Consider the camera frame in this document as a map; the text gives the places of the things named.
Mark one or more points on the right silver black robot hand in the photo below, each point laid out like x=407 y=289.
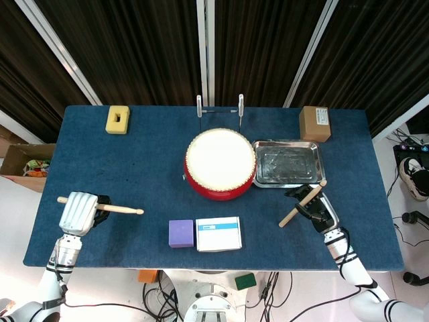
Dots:
x=321 y=214

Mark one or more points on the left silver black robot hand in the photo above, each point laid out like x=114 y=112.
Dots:
x=78 y=211

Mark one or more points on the plain wooden drumstick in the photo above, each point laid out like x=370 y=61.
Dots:
x=124 y=210

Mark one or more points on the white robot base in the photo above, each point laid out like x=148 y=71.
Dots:
x=207 y=292

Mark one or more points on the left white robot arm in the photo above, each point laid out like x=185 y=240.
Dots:
x=67 y=251

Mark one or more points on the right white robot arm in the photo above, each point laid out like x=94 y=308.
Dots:
x=348 y=265

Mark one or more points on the stainless steel tray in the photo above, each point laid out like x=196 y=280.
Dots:
x=288 y=164

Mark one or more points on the red drum with white skin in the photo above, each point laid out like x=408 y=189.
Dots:
x=219 y=161

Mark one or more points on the blue table cloth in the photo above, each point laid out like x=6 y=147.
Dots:
x=134 y=167

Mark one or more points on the open cardboard box with clutter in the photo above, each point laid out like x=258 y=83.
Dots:
x=20 y=161

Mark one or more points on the brown cardboard box with label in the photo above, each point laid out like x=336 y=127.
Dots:
x=315 y=124

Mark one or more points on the yellow sponge with rectangular hole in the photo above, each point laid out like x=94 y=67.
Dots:
x=112 y=125

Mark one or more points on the black chair base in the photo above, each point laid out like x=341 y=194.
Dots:
x=414 y=217

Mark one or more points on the orange block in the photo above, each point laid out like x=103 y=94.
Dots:
x=147 y=276

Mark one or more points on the black computer case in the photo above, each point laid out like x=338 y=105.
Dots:
x=397 y=152

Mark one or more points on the black and white sneaker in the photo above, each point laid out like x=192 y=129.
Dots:
x=415 y=177

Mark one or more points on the green block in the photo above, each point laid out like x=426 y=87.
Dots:
x=245 y=281

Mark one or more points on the purple foam cube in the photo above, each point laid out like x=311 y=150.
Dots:
x=181 y=233

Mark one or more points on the white Waveshare carton box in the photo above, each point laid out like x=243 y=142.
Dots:
x=218 y=234

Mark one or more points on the white aluminium frame post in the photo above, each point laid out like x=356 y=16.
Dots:
x=60 y=53
x=402 y=115
x=310 y=53
x=13 y=125
x=205 y=50

